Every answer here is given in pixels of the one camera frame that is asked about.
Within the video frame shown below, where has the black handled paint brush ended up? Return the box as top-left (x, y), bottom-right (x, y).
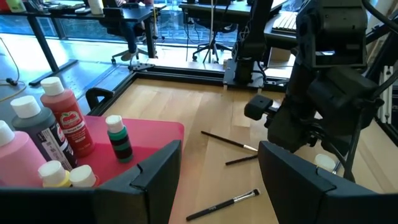
top-left (224, 154), bottom-right (259, 166)
top-left (185, 188), bottom-right (261, 222)
top-left (200, 130), bottom-right (259, 153)

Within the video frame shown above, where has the small red paint bottle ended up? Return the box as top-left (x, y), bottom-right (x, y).
top-left (68, 164), bottom-right (100, 188)

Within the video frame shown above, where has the black desk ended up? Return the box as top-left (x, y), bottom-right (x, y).
top-left (24, 2), bottom-right (169, 87)

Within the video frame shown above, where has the black office chair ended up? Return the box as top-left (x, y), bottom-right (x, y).
top-left (192, 18), bottom-right (234, 65)
top-left (102, 7), bottom-right (158, 68)

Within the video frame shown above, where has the large pink paint bottle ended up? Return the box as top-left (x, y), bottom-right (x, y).
top-left (0, 120), bottom-right (47, 188)

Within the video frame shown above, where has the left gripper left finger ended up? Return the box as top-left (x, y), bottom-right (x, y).
top-left (0, 139), bottom-right (183, 224)

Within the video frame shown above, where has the computer keyboard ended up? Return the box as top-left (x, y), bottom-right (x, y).
top-left (272, 11), bottom-right (299, 34)

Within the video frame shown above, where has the large red paint bottle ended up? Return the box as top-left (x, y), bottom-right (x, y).
top-left (40, 76), bottom-right (96, 159)

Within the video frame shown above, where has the small green paint bottle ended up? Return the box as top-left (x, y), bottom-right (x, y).
top-left (105, 114), bottom-right (134, 164)

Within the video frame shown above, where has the black clamp bracket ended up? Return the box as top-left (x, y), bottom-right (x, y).
top-left (85, 87), bottom-right (115, 110)

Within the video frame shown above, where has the black aluminium table frame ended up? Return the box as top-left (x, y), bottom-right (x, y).
top-left (86, 62), bottom-right (398, 149)

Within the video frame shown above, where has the person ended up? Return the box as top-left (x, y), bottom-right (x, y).
top-left (119, 0), bottom-right (155, 62)

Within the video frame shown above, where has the large dark blue paint bottle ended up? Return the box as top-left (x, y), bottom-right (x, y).
top-left (10, 95), bottom-right (78, 170)

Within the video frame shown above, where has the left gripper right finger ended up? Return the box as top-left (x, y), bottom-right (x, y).
top-left (257, 140), bottom-right (398, 224)

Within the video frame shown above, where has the pink plastic tray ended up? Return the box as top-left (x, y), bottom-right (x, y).
top-left (73, 114), bottom-right (185, 187)

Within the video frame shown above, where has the green round container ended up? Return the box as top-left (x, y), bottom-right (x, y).
top-left (6, 0), bottom-right (27, 14)

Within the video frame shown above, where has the thin floor cable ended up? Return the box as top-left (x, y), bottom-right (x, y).
top-left (0, 36), bottom-right (28, 104)

